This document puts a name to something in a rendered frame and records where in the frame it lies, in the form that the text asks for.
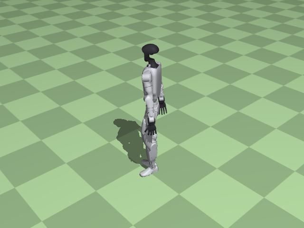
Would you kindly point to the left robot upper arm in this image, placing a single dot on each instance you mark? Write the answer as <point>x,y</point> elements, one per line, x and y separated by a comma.
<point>147,82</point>

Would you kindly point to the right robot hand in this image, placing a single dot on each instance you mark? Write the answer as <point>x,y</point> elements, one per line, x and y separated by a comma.
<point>162,105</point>

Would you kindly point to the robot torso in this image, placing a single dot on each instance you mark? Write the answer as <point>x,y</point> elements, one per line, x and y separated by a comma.
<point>156,86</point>

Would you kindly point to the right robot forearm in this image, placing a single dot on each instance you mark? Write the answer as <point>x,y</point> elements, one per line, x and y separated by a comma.
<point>161,94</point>

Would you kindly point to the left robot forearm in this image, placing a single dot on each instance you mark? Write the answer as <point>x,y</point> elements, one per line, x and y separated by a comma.
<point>150,109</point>

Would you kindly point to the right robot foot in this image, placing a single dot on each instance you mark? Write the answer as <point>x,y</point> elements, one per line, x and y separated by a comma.
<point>145,162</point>

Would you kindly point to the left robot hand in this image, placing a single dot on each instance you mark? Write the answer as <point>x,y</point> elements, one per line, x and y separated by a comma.
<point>151,128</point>

